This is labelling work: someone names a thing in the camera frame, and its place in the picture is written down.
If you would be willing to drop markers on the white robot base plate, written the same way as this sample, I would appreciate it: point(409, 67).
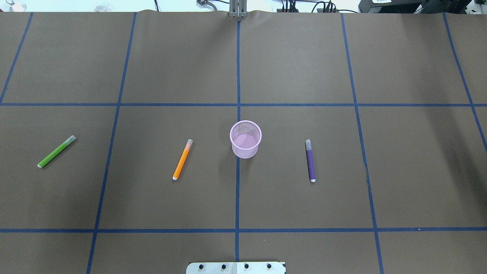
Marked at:
point(252, 267)

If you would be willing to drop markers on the purple marker pen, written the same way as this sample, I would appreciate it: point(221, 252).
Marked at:
point(310, 161)

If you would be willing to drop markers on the pink mesh pen holder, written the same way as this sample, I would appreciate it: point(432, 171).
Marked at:
point(245, 137)

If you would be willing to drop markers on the green marker pen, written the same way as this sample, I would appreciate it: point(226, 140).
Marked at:
point(56, 151)

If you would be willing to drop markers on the aluminium frame post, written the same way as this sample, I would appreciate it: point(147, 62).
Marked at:
point(238, 9)

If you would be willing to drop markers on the brown paper table mat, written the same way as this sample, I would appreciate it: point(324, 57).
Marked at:
point(394, 105)

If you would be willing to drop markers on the black equipment box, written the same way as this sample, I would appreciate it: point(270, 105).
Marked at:
point(413, 6)

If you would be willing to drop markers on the orange marker pen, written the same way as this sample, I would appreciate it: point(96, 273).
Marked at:
point(182, 160)

